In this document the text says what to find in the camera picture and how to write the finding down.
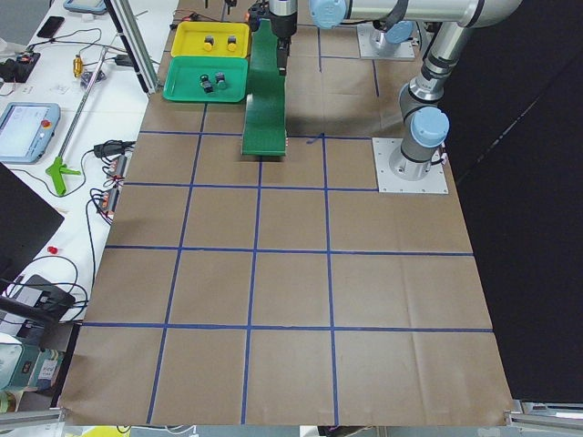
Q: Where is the black smartphone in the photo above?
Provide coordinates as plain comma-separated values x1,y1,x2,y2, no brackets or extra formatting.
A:
36,15,65,39

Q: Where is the green conveyor belt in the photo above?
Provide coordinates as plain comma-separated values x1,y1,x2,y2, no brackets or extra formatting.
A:
241,19,287,157

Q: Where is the green handled reach grabber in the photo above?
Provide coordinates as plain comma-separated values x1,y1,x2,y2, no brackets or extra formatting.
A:
44,47,108,198

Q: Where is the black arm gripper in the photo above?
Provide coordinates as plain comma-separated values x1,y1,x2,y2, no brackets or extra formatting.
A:
272,14,294,76

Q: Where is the green push button switch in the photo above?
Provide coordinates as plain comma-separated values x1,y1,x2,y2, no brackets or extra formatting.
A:
199,74,214,94
215,72,227,90

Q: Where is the green plastic tray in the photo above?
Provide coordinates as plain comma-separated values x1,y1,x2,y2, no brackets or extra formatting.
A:
163,56,249,103

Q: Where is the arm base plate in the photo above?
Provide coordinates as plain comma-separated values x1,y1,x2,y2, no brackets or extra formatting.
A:
372,137,448,195
356,24,415,61

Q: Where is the yellow push button switch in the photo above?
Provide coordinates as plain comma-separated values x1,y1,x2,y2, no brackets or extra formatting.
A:
202,35,215,52
227,36,238,53

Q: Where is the yellow plastic tray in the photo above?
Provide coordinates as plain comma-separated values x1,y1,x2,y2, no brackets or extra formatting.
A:
170,22,251,58

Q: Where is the teach pendant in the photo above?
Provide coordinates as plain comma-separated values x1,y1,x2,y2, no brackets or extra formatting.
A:
1,102,61,165

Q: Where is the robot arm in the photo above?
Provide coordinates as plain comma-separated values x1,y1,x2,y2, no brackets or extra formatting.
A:
309,0,520,181
269,0,298,76

